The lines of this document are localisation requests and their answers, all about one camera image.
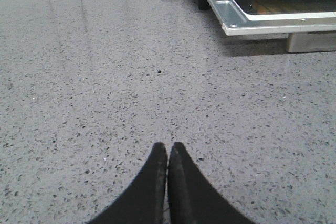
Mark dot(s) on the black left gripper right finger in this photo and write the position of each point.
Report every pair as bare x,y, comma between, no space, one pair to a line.
192,199

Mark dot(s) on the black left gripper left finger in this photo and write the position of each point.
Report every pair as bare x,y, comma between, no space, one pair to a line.
143,200

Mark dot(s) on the oven glass door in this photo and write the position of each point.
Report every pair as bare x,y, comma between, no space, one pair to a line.
251,17

